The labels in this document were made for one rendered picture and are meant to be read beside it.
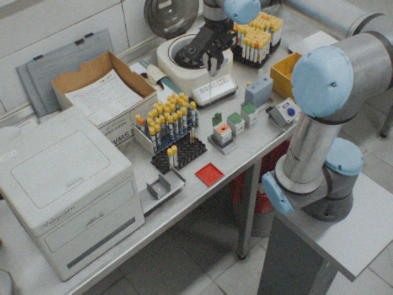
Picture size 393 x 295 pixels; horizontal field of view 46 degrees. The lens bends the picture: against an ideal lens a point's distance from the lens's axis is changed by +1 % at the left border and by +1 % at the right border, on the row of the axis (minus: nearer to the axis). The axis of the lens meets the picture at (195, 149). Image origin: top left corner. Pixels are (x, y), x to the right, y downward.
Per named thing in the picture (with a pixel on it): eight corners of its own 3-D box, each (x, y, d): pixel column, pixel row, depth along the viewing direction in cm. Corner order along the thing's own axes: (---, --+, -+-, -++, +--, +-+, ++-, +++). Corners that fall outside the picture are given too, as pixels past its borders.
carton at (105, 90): (104, 157, 151) (95, 127, 140) (59, 111, 165) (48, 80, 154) (162, 121, 161) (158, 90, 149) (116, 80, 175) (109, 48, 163)
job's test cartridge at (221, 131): (221, 147, 151) (222, 135, 146) (212, 139, 154) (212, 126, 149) (231, 141, 153) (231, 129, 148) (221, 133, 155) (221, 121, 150)
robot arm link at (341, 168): (363, 188, 125) (377, 158, 114) (322, 207, 121) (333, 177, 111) (336, 157, 132) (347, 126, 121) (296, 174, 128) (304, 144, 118)
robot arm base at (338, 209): (363, 206, 133) (372, 187, 125) (323, 231, 128) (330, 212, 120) (327, 171, 141) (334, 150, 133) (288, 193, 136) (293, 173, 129)
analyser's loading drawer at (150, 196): (132, 224, 133) (131, 215, 129) (120, 209, 136) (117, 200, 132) (186, 185, 141) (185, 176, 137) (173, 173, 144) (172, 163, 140)
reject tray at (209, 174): (209, 187, 143) (209, 185, 142) (194, 174, 146) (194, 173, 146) (224, 176, 146) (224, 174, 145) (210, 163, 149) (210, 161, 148)
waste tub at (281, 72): (293, 106, 164) (297, 86, 157) (267, 86, 171) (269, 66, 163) (319, 90, 169) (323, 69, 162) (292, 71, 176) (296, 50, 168)
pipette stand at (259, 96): (254, 116, 162) (256, 96, 154) (240, 106, 165) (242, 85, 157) (273, 102, 166) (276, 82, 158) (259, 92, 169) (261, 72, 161)
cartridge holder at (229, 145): (225, 155, 151) (225, 148, 148) (207, 139, 155) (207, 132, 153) (236, 147, 153) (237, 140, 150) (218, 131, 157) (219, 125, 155)
